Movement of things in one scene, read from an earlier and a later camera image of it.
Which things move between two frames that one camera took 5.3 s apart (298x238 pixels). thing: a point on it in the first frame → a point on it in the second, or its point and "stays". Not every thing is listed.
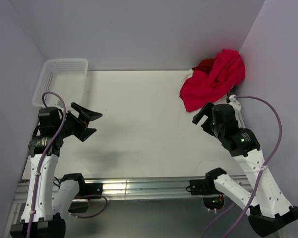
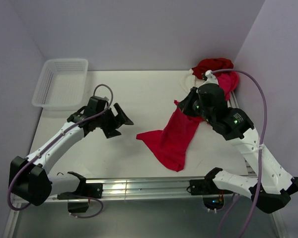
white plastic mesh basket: (62, 82) stays
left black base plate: (91, 188) stays
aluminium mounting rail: (130, 188) stays
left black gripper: (85, 116) → (120, 118)
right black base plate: (200, 187) stays
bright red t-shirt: (227, 71) → (170, 145)
